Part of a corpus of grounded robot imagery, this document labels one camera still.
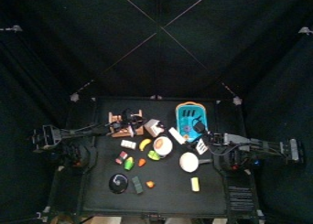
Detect black toy utensil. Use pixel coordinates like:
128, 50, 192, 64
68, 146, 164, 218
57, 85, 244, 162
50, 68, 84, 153
193, 115, 208, 134

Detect yellow green toy corn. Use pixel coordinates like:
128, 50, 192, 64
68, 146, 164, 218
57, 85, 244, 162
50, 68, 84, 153
122, 156, 136, 171

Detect white text label sticker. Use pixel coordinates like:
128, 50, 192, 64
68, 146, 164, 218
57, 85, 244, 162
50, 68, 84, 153
228, 186, 255, 212

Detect light wooden crate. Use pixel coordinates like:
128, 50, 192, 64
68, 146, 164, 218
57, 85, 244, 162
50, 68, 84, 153
108, 110, 148, 139

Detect white toy pot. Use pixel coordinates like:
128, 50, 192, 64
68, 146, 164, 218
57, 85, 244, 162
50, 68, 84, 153
152, 135, 176, 158

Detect black round lid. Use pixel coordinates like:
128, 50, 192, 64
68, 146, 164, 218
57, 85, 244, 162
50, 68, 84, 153
108, 173, 130, 195

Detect white wooden knife block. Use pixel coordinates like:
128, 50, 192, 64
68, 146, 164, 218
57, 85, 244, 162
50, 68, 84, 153
144, 118, 167, 139

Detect yellow toy banana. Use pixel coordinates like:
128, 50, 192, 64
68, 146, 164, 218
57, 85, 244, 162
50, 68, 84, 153
138, 138, 153, 152

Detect white slotted toy spatula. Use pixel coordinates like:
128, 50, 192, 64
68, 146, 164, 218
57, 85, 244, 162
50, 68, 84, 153
195, 138, 209, 155

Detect green toy lettuce leaf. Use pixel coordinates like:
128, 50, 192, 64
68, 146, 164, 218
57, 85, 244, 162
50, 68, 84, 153
148, 150, 162, 162

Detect red white toy block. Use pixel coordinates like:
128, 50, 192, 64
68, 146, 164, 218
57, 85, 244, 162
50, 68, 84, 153
116, 151, 130, 165

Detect teal basket orange handles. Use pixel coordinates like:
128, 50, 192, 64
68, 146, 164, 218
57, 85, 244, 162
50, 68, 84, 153
176, 101, 211, 143

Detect green box stack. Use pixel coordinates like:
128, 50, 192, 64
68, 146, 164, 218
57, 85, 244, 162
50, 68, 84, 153
132, 176, 145, 195

